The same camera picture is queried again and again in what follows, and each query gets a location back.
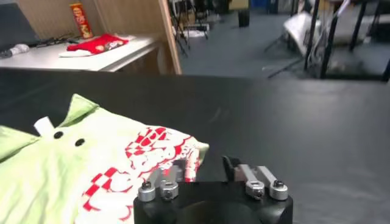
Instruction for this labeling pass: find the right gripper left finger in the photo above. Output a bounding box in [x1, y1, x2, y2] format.
[138, 160, 188, 202]

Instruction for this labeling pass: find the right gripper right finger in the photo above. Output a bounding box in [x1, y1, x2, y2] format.
[222, 156, 289, 201]

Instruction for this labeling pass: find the light green t-shirt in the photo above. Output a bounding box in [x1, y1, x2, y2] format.
[0, 93, 210, 224]

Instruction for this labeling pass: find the white side table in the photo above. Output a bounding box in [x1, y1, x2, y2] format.
[0, 35, 159, 74]

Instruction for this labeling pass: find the black-legged desk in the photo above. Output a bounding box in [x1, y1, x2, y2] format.
[304, 0, 390, 82]

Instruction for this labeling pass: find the white reflector board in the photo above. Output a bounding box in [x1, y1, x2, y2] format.
[282, 11, 324, 57]

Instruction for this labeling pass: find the red santa hat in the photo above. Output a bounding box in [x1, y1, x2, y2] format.
[58, 32, 137, 58]

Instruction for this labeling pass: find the black trash bin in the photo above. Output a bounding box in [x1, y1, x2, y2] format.
[237, 8, 250, 28]

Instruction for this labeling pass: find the wooden folding screen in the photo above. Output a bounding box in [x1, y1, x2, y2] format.
[16, 0, 183, 75]

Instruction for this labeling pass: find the red chips can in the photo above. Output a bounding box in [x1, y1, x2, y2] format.
[69, 2, 94, 40]

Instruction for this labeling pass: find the grey rolled cloth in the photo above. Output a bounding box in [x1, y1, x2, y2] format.
[0, 43, 30, 59]

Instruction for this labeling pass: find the black cable bundle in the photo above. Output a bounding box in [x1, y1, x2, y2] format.
[29, 32, 80, 48]

